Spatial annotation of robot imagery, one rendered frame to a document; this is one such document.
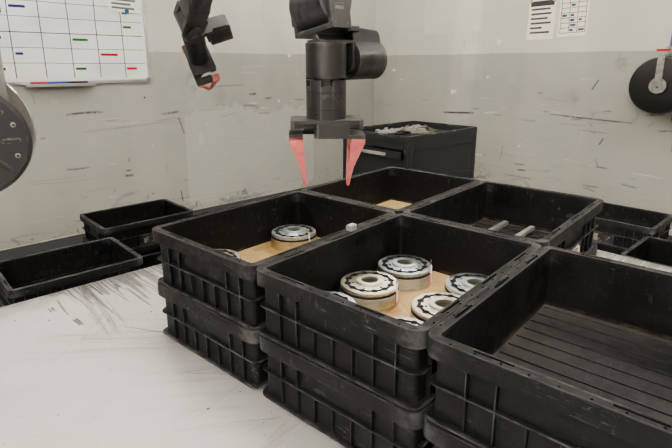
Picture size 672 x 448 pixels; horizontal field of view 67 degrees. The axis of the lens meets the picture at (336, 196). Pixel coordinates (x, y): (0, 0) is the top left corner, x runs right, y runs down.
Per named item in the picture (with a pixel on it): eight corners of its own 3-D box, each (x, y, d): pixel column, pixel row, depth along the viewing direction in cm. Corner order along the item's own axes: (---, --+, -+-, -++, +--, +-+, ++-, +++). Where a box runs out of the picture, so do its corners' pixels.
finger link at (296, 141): (290, 180, 78) (289, 119, 76) (336, 179, 79) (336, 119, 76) (289, 191, 72) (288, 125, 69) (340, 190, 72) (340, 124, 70)
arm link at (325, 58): (296, 34, 70) (324, 33, 66) (333, 36, 74) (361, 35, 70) (297, 85, 72) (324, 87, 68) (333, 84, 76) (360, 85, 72)
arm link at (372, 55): (287, -1, 72) (328, -18, 65) (345, 5, 79) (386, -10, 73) (297, 85, 73) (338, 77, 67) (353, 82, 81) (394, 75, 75)
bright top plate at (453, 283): (493, 306, 81) (494, 302, 80) (435, 290, 86) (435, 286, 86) (513, 284, 88) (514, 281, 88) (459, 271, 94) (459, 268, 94)
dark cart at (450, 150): (402, 310, 261) (408, 136, 239) (342, 283, 293) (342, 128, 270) (466, 277, 301) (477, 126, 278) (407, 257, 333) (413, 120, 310)
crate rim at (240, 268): (251, 282, 77) (250, 268, 77) (149, 239, 96) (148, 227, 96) (398, 222, 106) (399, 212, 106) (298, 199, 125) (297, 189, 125)
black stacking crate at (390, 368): (416, 423, 61) (420, 338, 58) (255, 339, 80) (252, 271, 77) (536, 307, 90) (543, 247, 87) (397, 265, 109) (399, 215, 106)
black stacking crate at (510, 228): (537, 307, 90) (543, 246, 87) (398, 265, 109) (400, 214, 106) (598, 248, 119) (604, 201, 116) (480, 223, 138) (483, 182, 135)
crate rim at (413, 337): (420, 353, 58) (421, 335, 58) (251, 282, 77) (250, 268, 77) (543, 257, 87) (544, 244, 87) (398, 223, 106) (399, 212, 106)
